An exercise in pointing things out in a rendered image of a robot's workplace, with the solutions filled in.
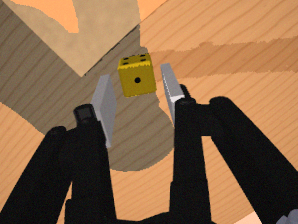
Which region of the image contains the tan flat mat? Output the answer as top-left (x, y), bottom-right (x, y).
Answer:
top-left (2, 0), bottom-right (166, 77)

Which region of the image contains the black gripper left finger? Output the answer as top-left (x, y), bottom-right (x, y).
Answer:
top-left (0, 74), bottom-right (117, 224)

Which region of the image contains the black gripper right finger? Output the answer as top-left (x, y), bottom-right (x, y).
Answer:
top-left (160, 63), bottom-right (298, 224)

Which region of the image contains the yellow die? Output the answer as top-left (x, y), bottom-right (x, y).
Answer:
top-left (118, 53), bottom-right (157, 97)

